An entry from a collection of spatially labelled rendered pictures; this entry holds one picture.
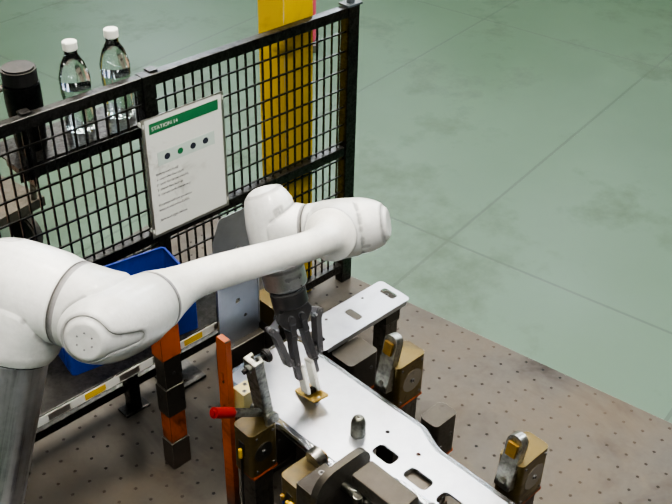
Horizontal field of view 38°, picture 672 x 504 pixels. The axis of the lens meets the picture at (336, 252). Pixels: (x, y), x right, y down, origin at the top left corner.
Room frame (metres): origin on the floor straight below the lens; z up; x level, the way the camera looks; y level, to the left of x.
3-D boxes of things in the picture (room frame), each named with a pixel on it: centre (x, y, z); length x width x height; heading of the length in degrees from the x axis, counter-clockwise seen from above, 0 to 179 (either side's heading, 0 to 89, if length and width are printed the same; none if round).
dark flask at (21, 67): (1.79, 0.64, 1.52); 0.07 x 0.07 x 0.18
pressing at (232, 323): (1.69, 0.21, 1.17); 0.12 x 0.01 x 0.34; 135
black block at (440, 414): (1.48, -0.23, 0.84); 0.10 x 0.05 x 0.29; 135
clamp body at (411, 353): (1.61, -0.16, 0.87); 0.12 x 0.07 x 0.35; 135
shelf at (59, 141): (1.86, 0.56, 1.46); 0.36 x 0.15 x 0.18; 135
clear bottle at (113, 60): (1.95, 0.49, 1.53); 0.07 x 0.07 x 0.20
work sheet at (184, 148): (1.95, 0.35, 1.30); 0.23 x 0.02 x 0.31; 135
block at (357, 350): (1.69, -0.06, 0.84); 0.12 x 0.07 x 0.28; 135
